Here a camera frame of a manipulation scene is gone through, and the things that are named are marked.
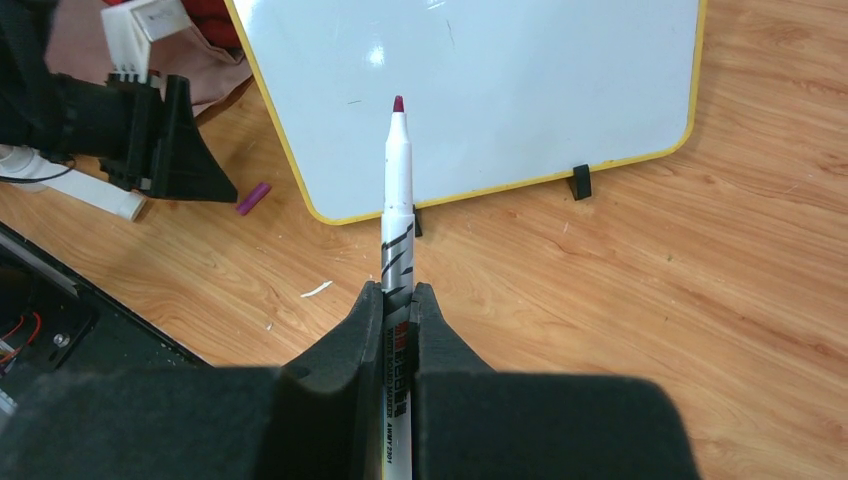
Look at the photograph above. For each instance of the white rack base foot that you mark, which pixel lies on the white rack base foot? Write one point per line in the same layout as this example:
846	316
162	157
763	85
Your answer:
24	168

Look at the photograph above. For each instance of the white paper scrap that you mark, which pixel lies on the white paper scrap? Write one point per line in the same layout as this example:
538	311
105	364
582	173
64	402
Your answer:
323	286

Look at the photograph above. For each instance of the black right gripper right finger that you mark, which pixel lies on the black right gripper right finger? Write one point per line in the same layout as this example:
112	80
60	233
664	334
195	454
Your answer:
475	422

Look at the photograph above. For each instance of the purple marker cap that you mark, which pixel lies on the purple marker cap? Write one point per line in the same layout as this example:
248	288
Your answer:
250	201

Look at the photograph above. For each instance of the red t-shirt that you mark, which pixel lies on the red t-shirt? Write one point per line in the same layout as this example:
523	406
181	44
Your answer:
161	19

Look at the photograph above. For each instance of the black whiteboard foot clip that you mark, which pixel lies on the black whiteboard foot clip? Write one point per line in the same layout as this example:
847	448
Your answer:
581	183
418	232

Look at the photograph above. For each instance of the white purple whiteboard marker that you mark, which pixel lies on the white purple whiteboard marker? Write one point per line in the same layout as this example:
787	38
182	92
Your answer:
397	285

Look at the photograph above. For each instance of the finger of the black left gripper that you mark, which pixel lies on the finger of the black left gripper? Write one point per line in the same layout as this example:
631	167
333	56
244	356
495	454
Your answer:
182	166

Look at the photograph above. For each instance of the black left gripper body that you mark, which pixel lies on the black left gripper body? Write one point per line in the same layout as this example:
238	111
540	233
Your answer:
120	122

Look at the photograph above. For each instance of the yellow-framed whiteboard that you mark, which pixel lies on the yellow-framed whiteboard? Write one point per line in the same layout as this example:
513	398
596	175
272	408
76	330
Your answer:
498	94

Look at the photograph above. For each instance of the pink shorts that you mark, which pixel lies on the pink shorts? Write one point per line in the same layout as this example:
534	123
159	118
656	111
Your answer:
78	47

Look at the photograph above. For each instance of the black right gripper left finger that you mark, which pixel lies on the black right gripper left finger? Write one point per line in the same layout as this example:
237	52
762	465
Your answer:
316	417

